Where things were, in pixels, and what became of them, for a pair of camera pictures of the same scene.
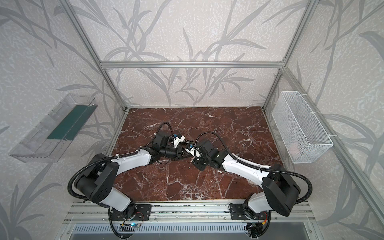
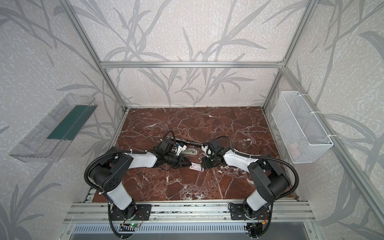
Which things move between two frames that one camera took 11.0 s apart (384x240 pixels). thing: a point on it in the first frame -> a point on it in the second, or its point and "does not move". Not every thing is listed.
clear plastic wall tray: (48, 141) does not move
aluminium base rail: (292, 214) does not move
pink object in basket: (294, 150) does not move
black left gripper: (179, 151) -> (181, 161)
